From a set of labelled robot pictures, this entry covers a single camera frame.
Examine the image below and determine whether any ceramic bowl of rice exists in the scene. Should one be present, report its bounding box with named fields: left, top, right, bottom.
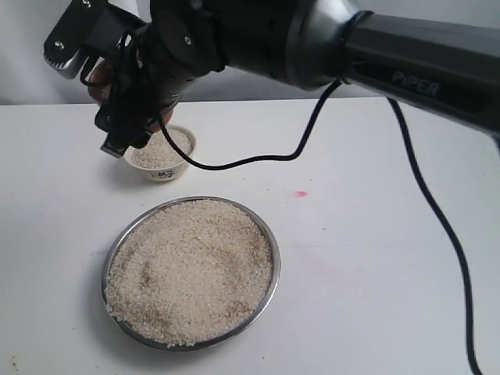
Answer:
left=124, top=126, right=196, bottom=182

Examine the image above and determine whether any black cable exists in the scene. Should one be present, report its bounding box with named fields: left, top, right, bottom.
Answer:
left=80, top=30, right=485, bottom=375

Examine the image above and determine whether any steel tray of rice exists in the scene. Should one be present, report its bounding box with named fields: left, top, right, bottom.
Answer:
left=101, top=196, right=280, bottom=352

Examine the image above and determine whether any white curtain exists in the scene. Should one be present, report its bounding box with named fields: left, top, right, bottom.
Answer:
left=0, top=0, right=157, bottom=105

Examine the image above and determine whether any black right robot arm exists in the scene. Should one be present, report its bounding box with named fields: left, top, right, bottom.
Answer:
left=95, top=1, right=499, bottom=157

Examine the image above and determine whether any brown wooden cup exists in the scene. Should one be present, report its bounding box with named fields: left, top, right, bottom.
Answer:
left=87, top=60, right=173, bottom=133

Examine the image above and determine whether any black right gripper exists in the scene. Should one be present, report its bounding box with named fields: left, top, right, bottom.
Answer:
left=95, top=23, right=219, bottom=157

